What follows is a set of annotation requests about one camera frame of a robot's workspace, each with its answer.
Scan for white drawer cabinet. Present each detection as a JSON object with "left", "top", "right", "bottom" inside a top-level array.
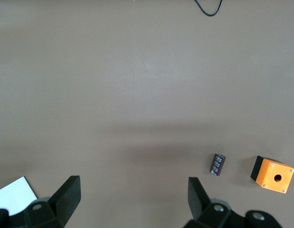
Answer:
[{"left": 0, "top": 175, "right": 39, "bottom": 211}]

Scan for orange button box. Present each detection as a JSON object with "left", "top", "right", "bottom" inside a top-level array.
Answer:
[{"left": 250, "top": 155, "right": 294, "bottom": 195}]

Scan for black cylindrical capacitor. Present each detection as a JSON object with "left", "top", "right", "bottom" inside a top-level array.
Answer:
[{"left": 209, "top": 153, "right": 227, "bottom": 177}]

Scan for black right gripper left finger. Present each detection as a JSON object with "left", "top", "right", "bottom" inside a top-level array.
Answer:
[{"left": 0, "top": 175, "right": 81, "bottom": 228}]

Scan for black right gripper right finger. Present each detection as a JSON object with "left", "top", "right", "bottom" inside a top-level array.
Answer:
[{"left": 185, "top": 177, "right": 283, "bottom": 228}]

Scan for black looped table cable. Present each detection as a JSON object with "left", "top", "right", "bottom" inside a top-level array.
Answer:
[{"left": 194, "top": 0, "right": 223, "bottom": 17}]

